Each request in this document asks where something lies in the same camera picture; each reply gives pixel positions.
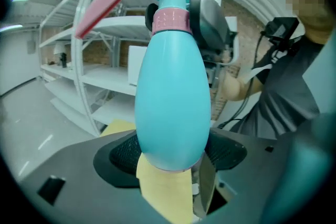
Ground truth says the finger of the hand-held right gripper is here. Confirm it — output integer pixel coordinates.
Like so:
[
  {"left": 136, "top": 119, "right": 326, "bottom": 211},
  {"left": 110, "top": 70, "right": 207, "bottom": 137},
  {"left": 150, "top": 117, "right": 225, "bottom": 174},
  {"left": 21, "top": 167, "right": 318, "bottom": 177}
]
[
  {"left": 190, "top": 0, "right": 232, "bottom": 52},
  {"left": 144, "top": 3, "right": 159, "bottom": 33}
]

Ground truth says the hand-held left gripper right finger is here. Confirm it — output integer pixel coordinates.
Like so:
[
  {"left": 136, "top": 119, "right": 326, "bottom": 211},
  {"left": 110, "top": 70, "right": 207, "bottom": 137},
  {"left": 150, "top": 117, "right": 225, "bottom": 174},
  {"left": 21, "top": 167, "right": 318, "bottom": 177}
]
[{"left": 192, "top": 126, "right": 298, "bottom": 224}]

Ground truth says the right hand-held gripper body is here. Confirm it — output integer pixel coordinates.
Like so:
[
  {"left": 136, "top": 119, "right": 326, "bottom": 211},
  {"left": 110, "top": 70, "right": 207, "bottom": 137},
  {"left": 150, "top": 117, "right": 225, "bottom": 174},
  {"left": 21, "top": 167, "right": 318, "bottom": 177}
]
[{"left": 204, "top": 16, "right": 240, "bottom": 72}]

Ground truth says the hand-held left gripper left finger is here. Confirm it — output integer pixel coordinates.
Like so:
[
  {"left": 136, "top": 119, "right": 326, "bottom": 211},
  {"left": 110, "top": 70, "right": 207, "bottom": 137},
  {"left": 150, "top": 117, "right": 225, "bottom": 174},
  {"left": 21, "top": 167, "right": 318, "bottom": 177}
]
[{"left": 18, "top": 129, "right": 156, "bottom": 224}]

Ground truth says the person's right forearm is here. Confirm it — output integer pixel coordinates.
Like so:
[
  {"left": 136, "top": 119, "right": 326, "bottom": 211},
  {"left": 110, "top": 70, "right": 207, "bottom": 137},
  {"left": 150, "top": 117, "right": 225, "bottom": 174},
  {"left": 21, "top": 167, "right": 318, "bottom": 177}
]
[{"left": 217, "top": 70, "right": 264, "bottom": 102}]

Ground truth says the black chest device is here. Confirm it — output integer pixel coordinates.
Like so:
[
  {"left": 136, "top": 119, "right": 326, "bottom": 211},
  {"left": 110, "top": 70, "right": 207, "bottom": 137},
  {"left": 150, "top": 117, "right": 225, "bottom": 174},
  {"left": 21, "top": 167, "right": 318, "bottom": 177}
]
[{"left": 263, "top": 16, "right": 300, "bottom": 56}]

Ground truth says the person's black shirt torso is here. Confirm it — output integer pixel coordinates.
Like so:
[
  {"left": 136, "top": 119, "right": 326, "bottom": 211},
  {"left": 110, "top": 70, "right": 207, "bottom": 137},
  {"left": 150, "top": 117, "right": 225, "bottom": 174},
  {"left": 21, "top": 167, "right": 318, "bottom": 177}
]
[{"left": 227, "top": 30, "right": 326, "bottom": 142}]

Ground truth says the white metal shelving rack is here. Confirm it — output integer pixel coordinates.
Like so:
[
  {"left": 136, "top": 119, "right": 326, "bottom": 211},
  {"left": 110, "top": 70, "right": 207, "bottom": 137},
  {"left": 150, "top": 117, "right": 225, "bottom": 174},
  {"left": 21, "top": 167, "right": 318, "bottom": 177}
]
[{"left": 38, "top": 0, "right": 279, "bottom": 137}]

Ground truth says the black stand device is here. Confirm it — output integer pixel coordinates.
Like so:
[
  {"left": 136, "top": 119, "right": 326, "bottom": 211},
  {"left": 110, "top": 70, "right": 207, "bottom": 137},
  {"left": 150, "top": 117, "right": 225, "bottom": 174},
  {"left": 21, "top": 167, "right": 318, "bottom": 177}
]
[{"left": 58, "top": 52, "right": 68, "bottom": 69}]

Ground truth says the white arm strap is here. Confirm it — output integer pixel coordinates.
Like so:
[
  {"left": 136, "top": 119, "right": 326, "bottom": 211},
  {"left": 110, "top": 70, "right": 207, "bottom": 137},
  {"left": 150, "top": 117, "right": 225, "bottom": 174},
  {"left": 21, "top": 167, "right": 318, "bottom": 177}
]
[{"left": 243, "top": 63, "right": 273, "bottom": 85}]

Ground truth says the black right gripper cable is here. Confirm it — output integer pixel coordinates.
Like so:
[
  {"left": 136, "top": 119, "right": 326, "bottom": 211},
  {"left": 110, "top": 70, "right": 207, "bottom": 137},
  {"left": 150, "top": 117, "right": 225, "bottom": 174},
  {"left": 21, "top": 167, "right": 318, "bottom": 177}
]
[{"left": 217, "top": 30, "right": 268, "bottom": 130}]

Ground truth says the grey wall box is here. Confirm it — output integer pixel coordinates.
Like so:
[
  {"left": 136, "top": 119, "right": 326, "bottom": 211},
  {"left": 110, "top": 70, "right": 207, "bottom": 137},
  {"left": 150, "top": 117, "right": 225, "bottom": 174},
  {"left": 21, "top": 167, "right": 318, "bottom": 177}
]
[{"left": 27, "top": 39, "right": 37, "bottom": 55}]

